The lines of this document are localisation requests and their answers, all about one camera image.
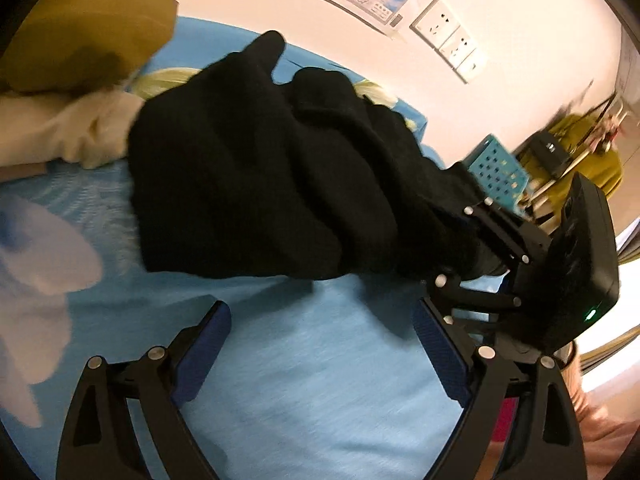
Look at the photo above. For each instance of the white wall socket panel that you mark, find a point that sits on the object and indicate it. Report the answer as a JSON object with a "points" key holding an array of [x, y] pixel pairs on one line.
{"points": [[449, 40]]}

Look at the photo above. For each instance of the small black box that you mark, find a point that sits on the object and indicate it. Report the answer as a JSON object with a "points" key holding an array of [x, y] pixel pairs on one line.
{"points": [[550, 152]]}

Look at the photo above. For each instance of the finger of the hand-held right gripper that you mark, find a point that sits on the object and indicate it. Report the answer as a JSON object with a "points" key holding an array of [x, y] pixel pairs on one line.
{"points": [[475, 295], [500, 232]]}

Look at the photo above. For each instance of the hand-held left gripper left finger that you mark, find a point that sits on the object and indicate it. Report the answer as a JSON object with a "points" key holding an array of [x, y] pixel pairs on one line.
{"points": [[205, 355]]}

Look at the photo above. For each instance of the blue printed bed sheet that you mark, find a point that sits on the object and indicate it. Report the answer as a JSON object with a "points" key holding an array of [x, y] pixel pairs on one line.
{"points": [[300, 370]]}

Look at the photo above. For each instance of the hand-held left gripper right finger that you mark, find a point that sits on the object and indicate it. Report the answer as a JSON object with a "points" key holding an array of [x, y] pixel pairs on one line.
{"points": [[440, 355]]}

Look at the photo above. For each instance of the white cloth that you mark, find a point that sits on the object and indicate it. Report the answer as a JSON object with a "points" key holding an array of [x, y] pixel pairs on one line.
{"points": [[70, 125]]}

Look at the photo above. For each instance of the mustard brown cloth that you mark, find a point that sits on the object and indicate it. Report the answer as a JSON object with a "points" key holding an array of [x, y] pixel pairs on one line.
{"points": [[85, 30]]}

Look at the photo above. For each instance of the teal perforated basket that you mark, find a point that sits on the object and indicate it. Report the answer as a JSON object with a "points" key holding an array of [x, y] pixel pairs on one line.
{"points": [[497, 172]]}

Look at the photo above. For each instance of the black coat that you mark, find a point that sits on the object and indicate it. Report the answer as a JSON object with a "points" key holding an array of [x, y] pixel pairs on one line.
{"points": [[260, 175]]}

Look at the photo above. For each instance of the person's right forearm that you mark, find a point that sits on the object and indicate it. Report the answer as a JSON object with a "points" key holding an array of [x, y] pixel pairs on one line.
{"points": [[595, 400]]}

